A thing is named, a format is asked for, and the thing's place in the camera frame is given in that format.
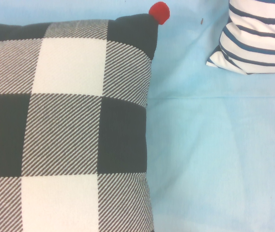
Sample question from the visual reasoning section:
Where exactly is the black white checkered pillow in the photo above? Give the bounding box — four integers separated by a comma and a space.
0, 1, 171, 232

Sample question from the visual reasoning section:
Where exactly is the navy white striped pillow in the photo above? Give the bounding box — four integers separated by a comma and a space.
205, 0, 275, 76

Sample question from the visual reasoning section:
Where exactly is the light blue bed sheet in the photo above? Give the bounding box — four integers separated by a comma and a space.
0, 0, 275, 232

